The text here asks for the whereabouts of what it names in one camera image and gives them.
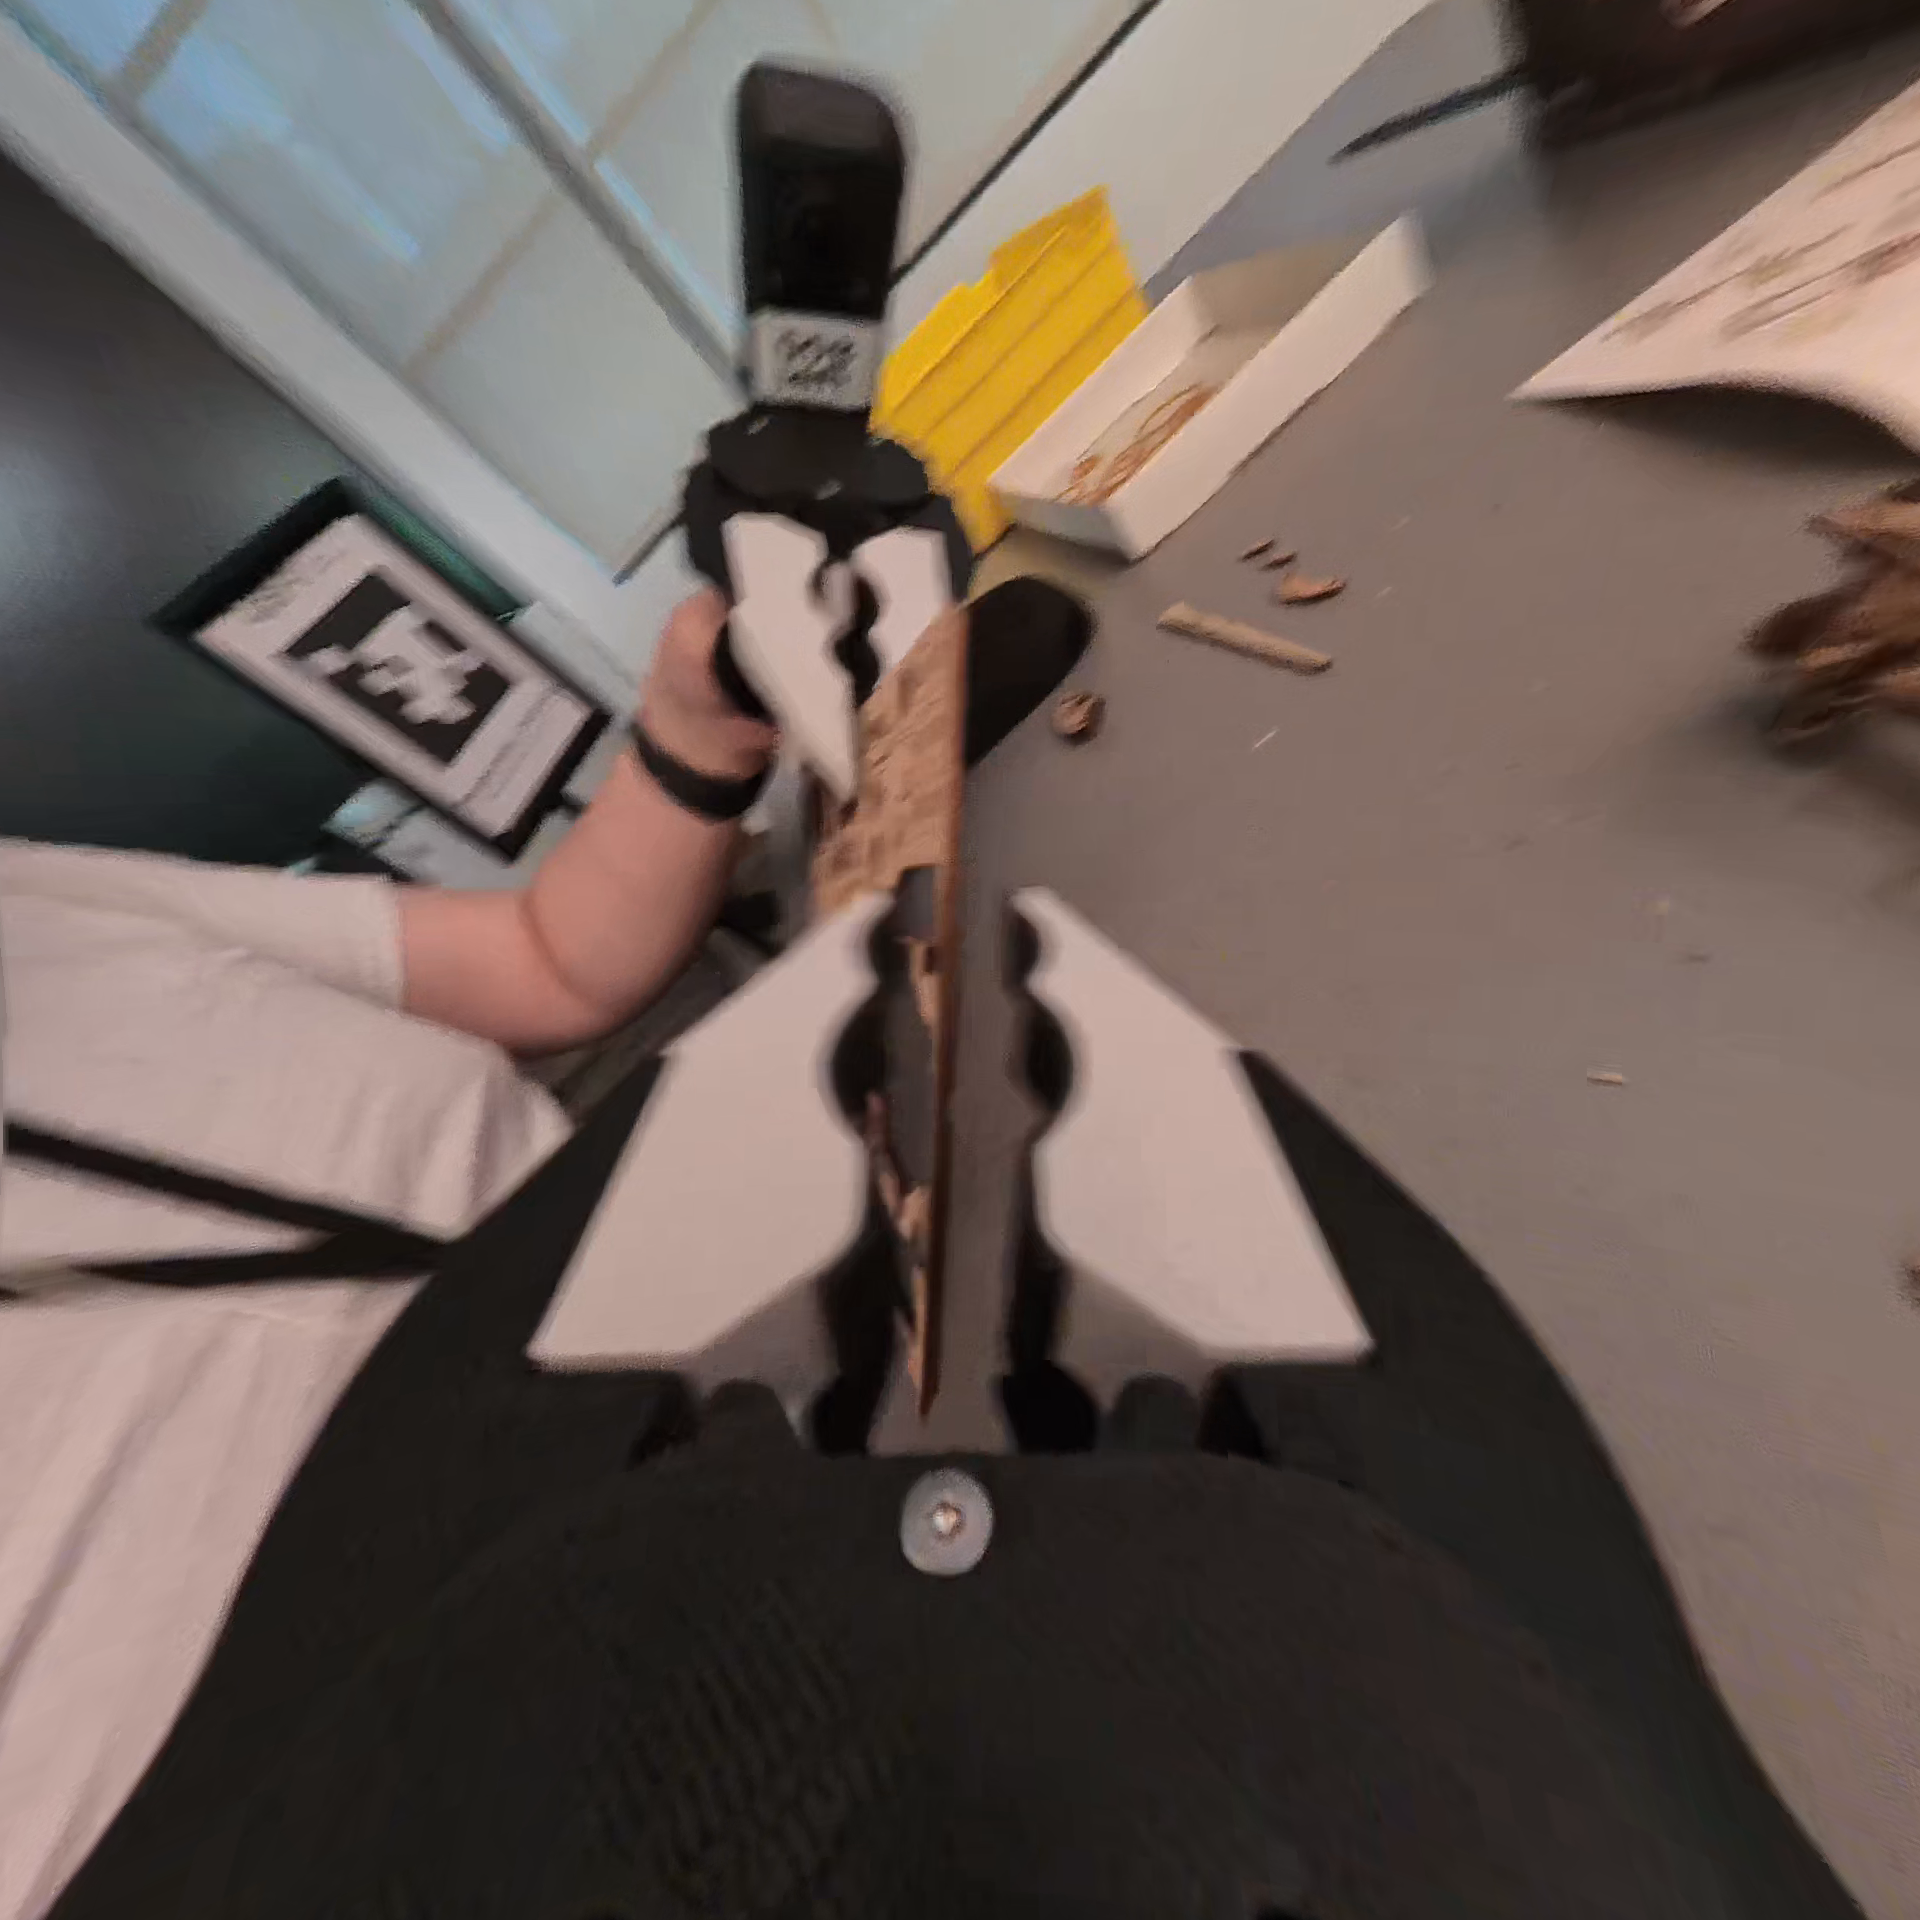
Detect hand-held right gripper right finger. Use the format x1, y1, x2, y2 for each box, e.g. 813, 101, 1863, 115
1001, 884, 1373, 1450

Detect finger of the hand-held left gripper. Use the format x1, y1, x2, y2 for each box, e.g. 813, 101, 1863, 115
852, 526, 965, 708
726, 512, 870, 802

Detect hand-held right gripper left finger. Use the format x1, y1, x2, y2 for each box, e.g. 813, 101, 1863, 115
527, 884, 902, 1454

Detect laser-cut wooden sheet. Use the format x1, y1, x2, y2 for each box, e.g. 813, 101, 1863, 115
811, 601, 974, 1419

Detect long curved wooden model part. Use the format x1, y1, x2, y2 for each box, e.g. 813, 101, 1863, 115
1159, 601, 1336, 674

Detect person's left forearm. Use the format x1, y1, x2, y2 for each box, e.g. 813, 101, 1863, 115
399, 765, 751, 1051

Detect black model kit box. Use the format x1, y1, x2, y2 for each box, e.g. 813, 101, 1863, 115
1516, 0, 1920, 143

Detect person's left hand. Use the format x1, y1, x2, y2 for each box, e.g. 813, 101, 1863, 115
644, 587, 779, 781

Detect black ribbed wrist rest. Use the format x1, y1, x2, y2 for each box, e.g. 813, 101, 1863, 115
960, 579, 1093, 766

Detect black wristband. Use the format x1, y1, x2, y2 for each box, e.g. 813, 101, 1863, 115
630, 720, 774, 823

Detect yellow plastic bin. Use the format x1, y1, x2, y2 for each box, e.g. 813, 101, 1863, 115
870, 187, 1148, 548

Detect pile of rubber bands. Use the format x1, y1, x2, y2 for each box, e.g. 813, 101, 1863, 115
1058, 380, 1225, 502

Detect white cardboard tray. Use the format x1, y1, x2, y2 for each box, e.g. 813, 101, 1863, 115
986, 214, 1434, 562

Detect black framed marker sign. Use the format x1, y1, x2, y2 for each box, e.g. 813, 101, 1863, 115
149, 478, 612, 857

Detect large glass window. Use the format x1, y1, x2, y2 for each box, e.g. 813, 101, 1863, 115
0, 0, 1157, 451

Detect person's white shirt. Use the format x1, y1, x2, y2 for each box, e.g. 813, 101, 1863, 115
0, 838, 579, 1920

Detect black table slot cover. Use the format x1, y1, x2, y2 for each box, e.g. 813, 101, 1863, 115
1333, 76, 1530, 163

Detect wooden gear assembly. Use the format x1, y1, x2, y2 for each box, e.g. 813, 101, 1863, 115
1748, 478, 1920, 739

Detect illustrated instruction booklet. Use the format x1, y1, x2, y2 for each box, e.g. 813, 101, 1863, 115
1507, 68, 1920, 451

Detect large dark wall screen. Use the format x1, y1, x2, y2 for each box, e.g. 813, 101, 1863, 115
0, 149, 391, 870

